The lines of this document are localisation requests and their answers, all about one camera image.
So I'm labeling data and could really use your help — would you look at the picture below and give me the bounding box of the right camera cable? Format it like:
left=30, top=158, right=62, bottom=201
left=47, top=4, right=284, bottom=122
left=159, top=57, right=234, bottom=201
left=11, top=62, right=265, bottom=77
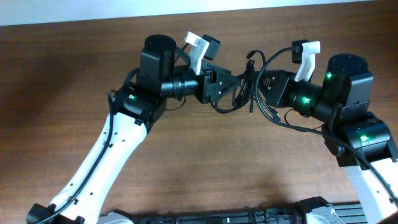
left=254, top=46, right=398, bottom=206

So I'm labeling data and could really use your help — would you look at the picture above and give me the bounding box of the black USB cable bundle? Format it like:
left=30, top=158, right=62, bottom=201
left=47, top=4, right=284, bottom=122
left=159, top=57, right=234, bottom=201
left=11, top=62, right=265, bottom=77
left=210, top=49, right=282, bottom=123

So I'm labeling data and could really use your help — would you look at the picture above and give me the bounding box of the left camera cable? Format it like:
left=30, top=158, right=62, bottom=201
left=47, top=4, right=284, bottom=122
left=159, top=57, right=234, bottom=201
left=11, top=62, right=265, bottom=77
left=175, top=43, right=190, bottom=63

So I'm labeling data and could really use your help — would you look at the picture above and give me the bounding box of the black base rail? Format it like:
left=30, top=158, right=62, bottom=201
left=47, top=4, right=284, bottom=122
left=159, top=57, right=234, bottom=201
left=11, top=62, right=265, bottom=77
left=98, top=196, right=368, bottom=224

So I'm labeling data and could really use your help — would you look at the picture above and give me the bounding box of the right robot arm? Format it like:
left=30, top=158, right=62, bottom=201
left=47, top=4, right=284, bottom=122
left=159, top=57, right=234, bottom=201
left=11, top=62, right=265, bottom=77
left=254, top=54, right=397, bottom=223

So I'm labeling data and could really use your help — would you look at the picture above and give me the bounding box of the camera cable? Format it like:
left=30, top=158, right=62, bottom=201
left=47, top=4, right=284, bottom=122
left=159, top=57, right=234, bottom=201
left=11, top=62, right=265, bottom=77
left=175, top=43, right=190, bottom=63
left=254, top=46, right=398, bottom=206

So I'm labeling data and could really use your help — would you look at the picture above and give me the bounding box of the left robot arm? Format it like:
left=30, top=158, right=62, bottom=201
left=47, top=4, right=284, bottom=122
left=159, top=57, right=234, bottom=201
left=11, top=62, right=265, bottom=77
left=26, top=32, right=240, bottom=223

